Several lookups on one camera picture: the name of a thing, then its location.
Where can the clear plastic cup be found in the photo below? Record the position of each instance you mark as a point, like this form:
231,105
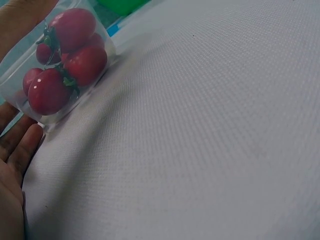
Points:
105,53

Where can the bunch of red cherry tomatoes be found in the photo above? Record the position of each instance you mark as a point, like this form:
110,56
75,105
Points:
75,32

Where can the person's left thumb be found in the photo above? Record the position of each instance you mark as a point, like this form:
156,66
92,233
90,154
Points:
20,22

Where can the person's left fingers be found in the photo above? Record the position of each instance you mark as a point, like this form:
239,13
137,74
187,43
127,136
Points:
23,142

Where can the green round plastic object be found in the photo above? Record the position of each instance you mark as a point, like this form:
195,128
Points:
122,6

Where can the person's left hand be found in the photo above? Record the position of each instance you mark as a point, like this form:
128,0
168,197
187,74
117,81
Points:
10,200

